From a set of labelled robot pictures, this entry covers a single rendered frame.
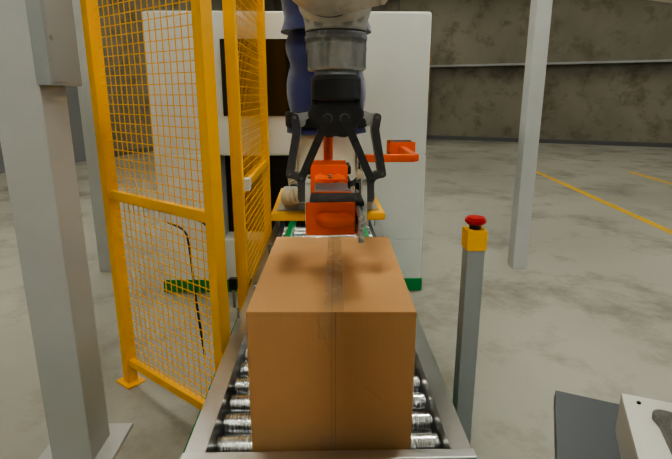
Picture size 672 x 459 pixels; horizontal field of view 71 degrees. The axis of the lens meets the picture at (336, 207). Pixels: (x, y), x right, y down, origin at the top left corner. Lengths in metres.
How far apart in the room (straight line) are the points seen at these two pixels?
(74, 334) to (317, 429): 1.10
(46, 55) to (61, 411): 1.32
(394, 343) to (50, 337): 1.37
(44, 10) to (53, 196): 0.60
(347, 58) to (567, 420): 0.91
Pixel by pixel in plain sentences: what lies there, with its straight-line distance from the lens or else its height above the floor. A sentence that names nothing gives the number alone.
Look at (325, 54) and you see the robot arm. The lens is 0.69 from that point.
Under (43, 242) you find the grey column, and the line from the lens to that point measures 1.97.
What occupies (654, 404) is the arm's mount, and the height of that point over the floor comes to 0.84.
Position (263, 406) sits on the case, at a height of 0.70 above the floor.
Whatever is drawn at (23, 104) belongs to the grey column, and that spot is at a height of 1.41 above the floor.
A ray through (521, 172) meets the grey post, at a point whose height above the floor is 0.83.
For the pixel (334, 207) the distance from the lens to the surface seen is 0.70.
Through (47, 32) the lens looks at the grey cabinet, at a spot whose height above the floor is 1.63.
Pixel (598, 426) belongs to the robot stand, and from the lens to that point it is 1.25.
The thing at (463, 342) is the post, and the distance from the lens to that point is 1.79.
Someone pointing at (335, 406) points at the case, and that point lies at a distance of 1.26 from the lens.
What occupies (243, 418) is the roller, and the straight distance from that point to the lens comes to 1.49.
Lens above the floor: 1.44
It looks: 13 degrees down
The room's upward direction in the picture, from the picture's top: straight up
